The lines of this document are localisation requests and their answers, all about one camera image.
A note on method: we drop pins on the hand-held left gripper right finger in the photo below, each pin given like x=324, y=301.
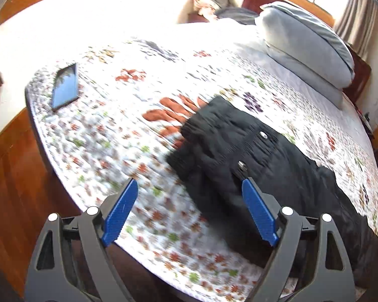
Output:
x=259, y=211

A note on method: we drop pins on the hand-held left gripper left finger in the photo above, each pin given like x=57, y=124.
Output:
x=119, y=214

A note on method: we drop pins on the black pants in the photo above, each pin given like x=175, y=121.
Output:
x=217, y=151

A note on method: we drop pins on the floral quilted bedspread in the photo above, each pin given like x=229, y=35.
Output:
x=113, y=138

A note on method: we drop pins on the black smartphone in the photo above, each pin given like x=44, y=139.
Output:
x=64, y=85

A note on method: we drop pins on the flat grey-blue pillow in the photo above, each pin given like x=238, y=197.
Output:
x=305, y=75

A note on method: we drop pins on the large grey-blue pillow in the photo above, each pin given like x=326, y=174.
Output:
x=302, y=37

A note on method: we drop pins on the dark wooden bed headboard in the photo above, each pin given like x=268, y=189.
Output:
x=250, y=1

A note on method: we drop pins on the beige striped curtain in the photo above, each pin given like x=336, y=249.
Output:
x=354, y=15

